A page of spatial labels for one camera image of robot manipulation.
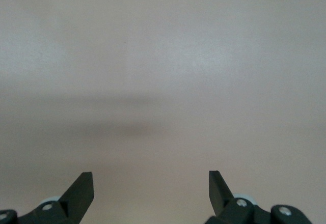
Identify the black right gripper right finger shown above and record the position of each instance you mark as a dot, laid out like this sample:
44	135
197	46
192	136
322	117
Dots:
221	201

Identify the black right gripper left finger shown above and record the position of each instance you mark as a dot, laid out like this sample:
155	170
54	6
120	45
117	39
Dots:
76	203

